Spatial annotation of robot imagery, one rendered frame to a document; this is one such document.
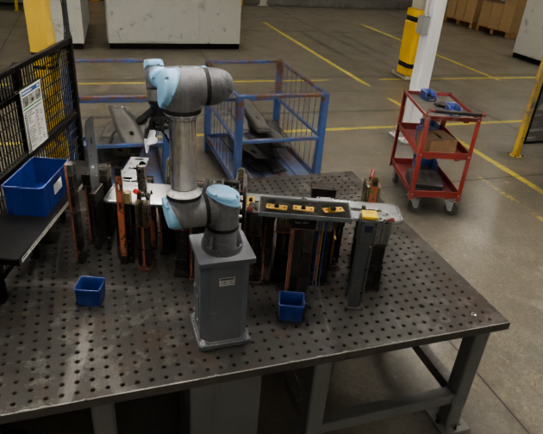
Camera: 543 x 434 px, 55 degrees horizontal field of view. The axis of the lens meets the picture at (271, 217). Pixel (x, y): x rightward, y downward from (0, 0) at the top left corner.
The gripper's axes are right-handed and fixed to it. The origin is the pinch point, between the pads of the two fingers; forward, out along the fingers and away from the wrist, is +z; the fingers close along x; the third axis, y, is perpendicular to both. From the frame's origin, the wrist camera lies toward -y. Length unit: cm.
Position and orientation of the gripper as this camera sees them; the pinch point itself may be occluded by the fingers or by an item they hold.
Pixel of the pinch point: (158, 149)
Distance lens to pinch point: 221.6
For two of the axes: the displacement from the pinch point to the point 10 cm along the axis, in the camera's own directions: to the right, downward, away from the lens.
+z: 0.3, 9.3, 3.6
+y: 8.6, 1.6, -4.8
